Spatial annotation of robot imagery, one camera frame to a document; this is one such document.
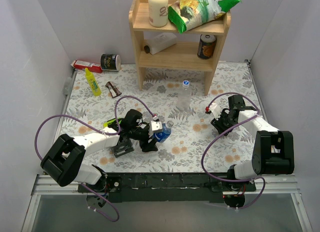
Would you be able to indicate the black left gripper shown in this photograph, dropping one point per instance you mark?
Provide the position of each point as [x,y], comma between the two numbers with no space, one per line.
[151,138]

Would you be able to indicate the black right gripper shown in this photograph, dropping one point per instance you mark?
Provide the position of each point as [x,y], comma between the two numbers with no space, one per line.
[222,119]

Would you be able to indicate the small blue-label water bottle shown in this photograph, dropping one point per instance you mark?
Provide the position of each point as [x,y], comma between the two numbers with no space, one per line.
[166,131]

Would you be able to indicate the clear plastic bottle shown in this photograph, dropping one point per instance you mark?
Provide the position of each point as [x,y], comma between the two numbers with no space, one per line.
[184,98]

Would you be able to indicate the blue white bottle cap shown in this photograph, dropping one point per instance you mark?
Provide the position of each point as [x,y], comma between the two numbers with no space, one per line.
[186,83]

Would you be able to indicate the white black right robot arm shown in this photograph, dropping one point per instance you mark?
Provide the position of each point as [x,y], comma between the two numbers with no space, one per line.
[273,151]

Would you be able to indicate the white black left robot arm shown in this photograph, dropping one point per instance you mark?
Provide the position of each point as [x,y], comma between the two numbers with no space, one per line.
[64,160]

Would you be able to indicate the yellow squeeze bottle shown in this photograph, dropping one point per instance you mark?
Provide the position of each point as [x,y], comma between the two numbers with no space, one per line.
[92,82]

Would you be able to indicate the lying white bottle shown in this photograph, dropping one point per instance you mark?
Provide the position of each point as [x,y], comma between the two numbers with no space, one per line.
[160,42]

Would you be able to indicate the cream lotion bottle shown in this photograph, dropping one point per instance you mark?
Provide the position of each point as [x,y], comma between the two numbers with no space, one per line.
[158,12]

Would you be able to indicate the floral table cloth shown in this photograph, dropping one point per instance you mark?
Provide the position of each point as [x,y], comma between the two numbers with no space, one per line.
[193,145]

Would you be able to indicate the brown chocolate bar wrapper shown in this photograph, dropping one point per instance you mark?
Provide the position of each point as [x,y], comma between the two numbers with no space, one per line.
[113,90]

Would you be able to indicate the dark tin can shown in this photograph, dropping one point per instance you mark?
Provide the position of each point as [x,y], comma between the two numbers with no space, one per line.
[206,46]

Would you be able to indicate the black white paper cup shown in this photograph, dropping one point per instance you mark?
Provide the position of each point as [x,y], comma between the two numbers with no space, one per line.
[110,62]

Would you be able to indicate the red white toothpaste box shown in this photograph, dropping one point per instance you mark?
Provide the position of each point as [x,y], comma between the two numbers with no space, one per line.
[82,65]

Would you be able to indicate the wooden two-tier shelf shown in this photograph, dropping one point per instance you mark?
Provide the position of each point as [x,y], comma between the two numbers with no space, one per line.
[182,55]

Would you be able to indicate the green chips bag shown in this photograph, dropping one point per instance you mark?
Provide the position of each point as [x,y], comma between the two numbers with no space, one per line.
[188,14]

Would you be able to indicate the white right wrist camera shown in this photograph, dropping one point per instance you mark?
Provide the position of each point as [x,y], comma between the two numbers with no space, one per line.
[214,109]

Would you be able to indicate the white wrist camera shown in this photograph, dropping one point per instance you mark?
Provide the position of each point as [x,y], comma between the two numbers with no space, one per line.
[214,109]
[155,127]

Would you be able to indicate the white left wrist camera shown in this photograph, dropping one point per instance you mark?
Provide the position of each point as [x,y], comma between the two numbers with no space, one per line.
[155,127]

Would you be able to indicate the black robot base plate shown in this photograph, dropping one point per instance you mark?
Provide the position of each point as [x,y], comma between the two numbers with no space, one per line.
[161,187]

